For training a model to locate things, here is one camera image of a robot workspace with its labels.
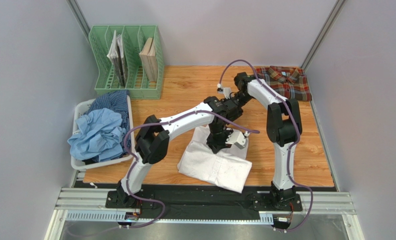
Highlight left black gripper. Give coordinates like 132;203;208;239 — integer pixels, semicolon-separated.
206;122;235;155

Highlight white long sleeve shirt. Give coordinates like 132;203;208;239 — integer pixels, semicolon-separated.
177;126;252;193

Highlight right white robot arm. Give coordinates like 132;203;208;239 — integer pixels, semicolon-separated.
226;72;302;210

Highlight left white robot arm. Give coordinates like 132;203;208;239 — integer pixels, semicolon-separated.
105;93;250;209

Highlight folded red plaid shirt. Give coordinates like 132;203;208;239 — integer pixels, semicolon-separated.
256;65;312;102

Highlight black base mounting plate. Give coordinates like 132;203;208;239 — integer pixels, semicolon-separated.
96;183;309;220

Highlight green plastic file organizer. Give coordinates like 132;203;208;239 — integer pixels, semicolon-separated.
88;25;165;100

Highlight beige books in organizer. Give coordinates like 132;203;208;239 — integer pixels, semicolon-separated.
139;37;158;83

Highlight dark blue checked shirt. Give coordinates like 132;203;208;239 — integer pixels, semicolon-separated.
84;89;132;141

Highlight light blue crumpled shirt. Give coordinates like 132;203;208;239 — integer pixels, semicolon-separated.
67;108;126;162

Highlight magazines in organizer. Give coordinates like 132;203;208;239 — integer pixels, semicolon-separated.
107;30;128;88

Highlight white laundry basket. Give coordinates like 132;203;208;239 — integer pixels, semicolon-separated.
71;96;133;171

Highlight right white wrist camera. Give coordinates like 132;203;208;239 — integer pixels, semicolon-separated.
217;83;232;99

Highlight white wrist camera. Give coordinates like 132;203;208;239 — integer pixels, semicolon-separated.
217;83;232;99
225;130;249;149

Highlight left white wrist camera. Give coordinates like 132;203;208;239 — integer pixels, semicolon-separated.
225;130;249;149

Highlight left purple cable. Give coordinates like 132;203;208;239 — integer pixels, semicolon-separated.
123;109;261;231

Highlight purple cable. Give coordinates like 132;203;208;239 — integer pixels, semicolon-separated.
218;59;314;233
123;109;261;231

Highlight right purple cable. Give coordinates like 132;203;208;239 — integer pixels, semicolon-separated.
218;59;314;233

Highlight aluminium frame rail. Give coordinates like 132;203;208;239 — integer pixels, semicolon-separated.
45;170;364;240

